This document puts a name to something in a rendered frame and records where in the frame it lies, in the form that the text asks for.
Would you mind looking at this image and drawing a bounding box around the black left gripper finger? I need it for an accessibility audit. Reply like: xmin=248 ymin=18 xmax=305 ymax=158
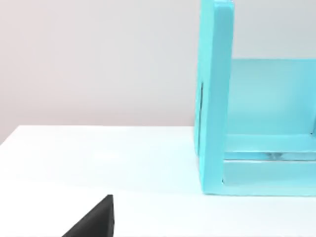
xmin=61 ymin=194 xmax=116 ymax=237

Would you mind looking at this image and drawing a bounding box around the light blue rack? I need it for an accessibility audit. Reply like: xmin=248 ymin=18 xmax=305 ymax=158
xmin=195 ymin=0 xmax=316 ymax=198

